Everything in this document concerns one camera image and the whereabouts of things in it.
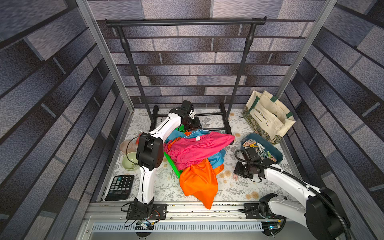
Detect floral table cloth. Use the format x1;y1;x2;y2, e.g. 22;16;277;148
112;109;301;202

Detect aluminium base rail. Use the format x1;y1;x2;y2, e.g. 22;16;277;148
78;202;283;240

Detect black clothes rack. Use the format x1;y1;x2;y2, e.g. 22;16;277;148
104;16;267;135

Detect orange t-shirt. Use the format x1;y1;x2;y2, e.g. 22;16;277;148
179;150;226;210

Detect blue t-shirt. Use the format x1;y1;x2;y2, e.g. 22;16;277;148
164;130;235;171

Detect black calculator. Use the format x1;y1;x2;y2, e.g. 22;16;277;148
105;175;135;201

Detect light green bowl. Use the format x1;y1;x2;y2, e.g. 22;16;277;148
122;152;139;171

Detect cream canvas tote bag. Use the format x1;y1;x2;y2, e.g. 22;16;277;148
242;91;296;145

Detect pink t-shirt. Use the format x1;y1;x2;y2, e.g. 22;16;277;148
164;132;235;171

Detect red pen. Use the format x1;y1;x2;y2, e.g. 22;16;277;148
135;134;141;145

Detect light blue wire hanger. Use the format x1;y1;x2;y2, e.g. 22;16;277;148
184;129;211;139

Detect black corrugated cable conduit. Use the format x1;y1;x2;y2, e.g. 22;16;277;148
233;149;352;240

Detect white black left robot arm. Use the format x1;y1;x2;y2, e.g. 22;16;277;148
127;100;200;220

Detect teal clothespin tray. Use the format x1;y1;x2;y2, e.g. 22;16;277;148
241;133;284;164

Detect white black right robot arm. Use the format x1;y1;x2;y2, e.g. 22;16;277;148
234;148;352;240

